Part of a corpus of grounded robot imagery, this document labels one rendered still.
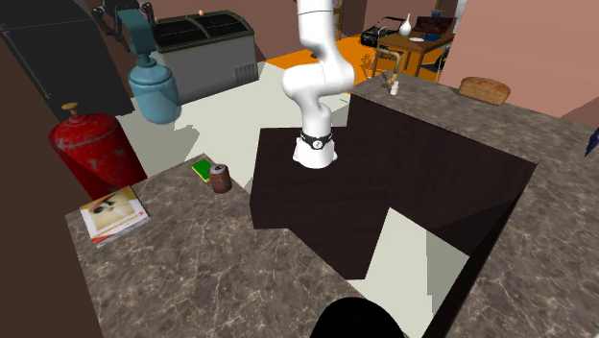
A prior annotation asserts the dark robot stand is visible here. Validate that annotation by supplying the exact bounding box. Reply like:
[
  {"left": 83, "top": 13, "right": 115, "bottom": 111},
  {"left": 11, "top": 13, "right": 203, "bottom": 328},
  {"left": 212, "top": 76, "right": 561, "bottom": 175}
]
[{"left": 249, "top": 93, "right": 539, "bottom": 338}]

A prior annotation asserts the brown soda can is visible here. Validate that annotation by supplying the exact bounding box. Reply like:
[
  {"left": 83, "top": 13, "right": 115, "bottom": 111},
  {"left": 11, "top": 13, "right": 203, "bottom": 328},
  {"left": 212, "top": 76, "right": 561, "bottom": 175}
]
[{"left": 208, "top": 162, "right": 233, "bottom": 195}]

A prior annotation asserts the green and yellow sponge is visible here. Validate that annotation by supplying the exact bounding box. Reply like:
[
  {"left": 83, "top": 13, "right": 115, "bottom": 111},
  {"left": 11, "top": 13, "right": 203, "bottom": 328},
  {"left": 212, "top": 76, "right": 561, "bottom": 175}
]
[{"left": 191, "top": 158, "right": 215, "bottom": 183}]

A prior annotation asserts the brass faucet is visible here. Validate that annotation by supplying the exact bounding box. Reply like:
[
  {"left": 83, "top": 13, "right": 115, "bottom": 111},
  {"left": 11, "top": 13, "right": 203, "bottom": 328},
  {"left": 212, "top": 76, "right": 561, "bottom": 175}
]
[{"left": 372, "top": 48, "right": 403, "bottom": 90}]

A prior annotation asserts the grey chest freezer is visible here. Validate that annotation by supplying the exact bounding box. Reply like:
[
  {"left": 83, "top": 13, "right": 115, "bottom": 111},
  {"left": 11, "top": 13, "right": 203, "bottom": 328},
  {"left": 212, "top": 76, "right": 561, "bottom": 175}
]
[{"left": 149, "top": 10, "right": 260, "bottom": 106}]

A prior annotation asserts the black round object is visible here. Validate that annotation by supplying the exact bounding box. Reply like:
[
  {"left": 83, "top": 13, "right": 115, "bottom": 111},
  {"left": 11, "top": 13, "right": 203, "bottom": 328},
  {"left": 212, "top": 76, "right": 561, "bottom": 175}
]
[{"left": 309, "top": 296, "right": 407, "bottom": 338}]

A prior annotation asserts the teal water dispenser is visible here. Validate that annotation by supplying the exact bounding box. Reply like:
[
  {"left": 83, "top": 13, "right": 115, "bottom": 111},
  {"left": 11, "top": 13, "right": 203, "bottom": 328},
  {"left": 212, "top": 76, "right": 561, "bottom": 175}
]
[{"left": 116, "top": 9, "right": 182, "bottom": 126}]

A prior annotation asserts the wooden desk with items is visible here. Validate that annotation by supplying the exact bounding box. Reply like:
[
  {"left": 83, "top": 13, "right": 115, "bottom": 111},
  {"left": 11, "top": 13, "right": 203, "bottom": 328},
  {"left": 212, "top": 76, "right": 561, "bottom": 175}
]
[{"left": 360, "top": 12, "right": 458, "bottom": 79}]

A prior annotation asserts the spiral-bound book with pale cover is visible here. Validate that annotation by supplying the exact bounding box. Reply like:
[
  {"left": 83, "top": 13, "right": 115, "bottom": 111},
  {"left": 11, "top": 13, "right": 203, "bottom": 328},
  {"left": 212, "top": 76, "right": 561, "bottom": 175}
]
[{"left": 79, "top": 184, "right": 152, "bottom": 250}]

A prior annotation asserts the loaf of brown bread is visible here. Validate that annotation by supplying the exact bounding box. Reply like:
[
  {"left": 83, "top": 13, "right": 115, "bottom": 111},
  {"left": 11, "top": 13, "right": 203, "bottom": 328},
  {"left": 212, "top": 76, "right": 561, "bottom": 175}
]
[{"left": 457, "top": 76, "right": 513, "bottom": 107}]

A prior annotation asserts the red gas cylinder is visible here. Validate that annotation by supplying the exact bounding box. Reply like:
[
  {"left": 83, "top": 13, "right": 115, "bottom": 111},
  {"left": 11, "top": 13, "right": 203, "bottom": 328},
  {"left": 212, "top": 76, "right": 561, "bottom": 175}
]
[{"left": 48, "top": 102, "right": 149, "bottom": 202}]

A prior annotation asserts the black refrigerator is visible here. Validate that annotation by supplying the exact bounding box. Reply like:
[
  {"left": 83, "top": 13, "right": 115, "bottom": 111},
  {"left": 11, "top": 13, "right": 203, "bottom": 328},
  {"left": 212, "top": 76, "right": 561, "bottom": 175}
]
[{"left": 0, "top": 0, "right": 136, "bottom": 123}]

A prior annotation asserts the dark blue object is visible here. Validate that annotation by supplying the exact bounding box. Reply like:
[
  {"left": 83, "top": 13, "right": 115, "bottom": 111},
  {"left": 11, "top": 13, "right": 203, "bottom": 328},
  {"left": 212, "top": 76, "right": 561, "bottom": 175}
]
[{"left": 584, "top": 127, "right": 599, "bottom": 158}]

